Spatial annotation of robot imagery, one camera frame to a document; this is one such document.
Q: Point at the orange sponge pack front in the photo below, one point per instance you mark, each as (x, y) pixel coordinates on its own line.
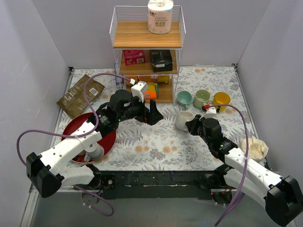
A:
(152, 92)

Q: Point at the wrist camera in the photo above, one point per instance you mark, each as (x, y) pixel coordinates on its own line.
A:
(209, 112)
(139, 89)

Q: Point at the pink red box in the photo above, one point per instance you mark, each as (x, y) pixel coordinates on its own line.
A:
(133, 56)

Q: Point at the grey mug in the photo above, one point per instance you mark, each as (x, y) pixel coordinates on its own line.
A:
(93, 152)

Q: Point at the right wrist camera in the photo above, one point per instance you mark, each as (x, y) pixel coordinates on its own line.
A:
(209, 112)

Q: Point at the black box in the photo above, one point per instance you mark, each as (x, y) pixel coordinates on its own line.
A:
(161, 60)

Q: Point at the sage green mug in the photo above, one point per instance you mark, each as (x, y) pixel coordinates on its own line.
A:
(201, 98)

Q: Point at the yellow sponge pack rear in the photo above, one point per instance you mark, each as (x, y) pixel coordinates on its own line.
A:
(151, 78)

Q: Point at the red round tray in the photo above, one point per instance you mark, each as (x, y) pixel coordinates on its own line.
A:
(107, 143)

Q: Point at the teal green mug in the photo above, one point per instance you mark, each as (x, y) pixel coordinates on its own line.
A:
(185, 99)

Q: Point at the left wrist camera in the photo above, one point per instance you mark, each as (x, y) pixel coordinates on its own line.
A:
(139, 89)

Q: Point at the brown coffee bag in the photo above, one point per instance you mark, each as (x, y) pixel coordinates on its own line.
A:
(74, 102)

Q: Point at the wrapped toilet paper roll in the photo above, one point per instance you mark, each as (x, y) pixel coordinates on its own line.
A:
(160, 16)

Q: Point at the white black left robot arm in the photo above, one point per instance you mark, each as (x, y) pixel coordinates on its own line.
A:
(47, 170)

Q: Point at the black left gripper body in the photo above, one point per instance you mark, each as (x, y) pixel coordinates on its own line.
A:
(145, 112)

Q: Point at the white mug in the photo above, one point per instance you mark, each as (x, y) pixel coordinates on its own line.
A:
(182, 118)

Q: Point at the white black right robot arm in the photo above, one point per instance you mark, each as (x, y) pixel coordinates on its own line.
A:
(281, 197)

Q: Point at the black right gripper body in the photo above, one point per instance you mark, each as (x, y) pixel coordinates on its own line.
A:
(193, 125)

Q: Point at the black base bar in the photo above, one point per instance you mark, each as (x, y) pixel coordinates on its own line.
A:
(203, 185)

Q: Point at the white wire wooden shelf rack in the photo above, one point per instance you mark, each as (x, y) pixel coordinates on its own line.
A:
(129, 30)

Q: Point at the yellow black mug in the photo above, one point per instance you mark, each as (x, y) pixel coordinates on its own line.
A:
(221, 98)

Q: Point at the paper cup with crumpled paper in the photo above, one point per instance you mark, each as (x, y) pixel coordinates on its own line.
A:
(257, 149)

